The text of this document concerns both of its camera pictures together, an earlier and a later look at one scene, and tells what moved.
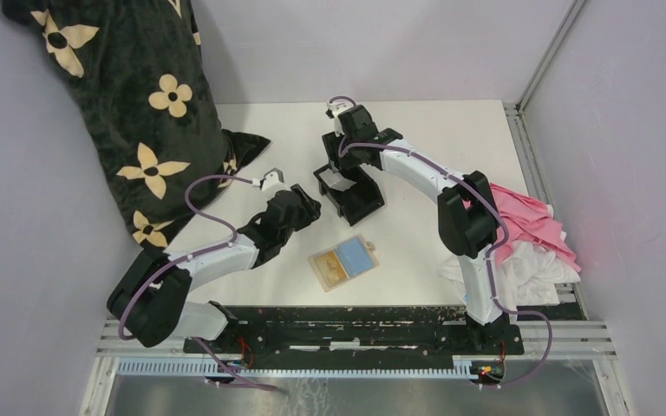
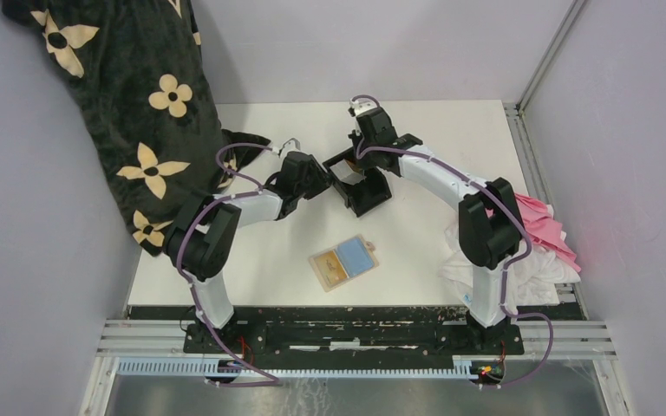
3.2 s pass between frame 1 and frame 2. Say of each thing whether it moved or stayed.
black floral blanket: stayed
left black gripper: moved
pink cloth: stayed
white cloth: stayed
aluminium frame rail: stayed
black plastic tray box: moved
